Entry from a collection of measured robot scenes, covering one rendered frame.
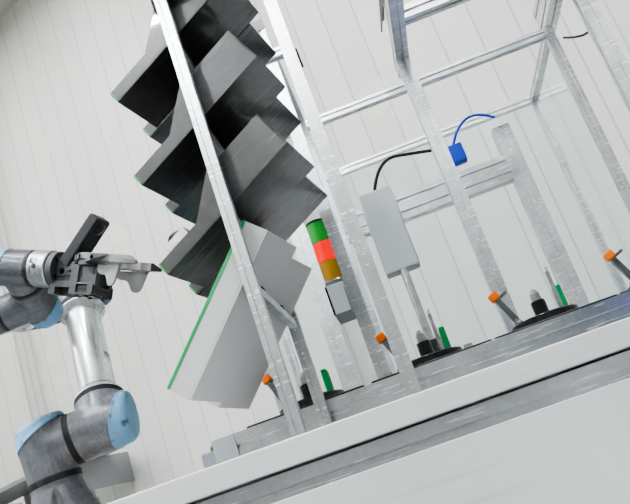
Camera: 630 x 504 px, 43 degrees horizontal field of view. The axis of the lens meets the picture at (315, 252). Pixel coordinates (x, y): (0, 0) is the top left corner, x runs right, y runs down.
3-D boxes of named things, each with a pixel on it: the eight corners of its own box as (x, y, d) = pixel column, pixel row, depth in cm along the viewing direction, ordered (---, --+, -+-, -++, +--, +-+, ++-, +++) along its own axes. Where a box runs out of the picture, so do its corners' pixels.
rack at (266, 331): (288, 454, 110) (140, -18, 134) (327, 458, 145) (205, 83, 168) (434, 402, 108) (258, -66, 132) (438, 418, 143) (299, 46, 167)
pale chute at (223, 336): (190, 401, 121) (166, 388, 122) (227, 402, 133) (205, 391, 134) (267, 229, 122) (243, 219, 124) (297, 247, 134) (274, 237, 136)
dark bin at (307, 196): (196, 295, 141) (170, 267, 143) (228, 304, 153) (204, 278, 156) (304, 175, 138) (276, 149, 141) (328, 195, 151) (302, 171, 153)
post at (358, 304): (385, 399, 181) (254, 32, 210) (386, 400, 183) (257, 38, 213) (397, 395, 180) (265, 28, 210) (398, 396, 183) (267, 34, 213)
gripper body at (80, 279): (116, 300, 158) (64, 297, 162) (121, 257, 159) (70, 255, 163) (93, 294, 151) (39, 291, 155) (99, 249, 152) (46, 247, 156)
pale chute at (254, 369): (218, 408, 135) (196, 396, 137) (249, 409, 147) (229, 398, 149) (286, 255, 136) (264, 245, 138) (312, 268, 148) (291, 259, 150)
